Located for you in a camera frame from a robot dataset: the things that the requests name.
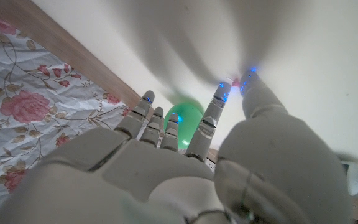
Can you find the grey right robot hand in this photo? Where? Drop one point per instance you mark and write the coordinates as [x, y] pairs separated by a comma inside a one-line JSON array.
[[154, 180]]

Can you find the pink push pin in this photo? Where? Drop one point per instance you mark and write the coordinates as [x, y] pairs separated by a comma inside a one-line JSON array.
[[235, 82]]

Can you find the green egg-shaped ball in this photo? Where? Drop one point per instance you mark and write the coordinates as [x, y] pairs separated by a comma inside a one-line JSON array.
[[190, 118]]

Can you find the floral backdrop cloth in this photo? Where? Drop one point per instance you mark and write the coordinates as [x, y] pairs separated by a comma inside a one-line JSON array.
[[36, 109]]

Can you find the cream table mat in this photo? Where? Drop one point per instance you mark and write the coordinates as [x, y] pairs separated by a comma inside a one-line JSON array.
[[291, 46]]

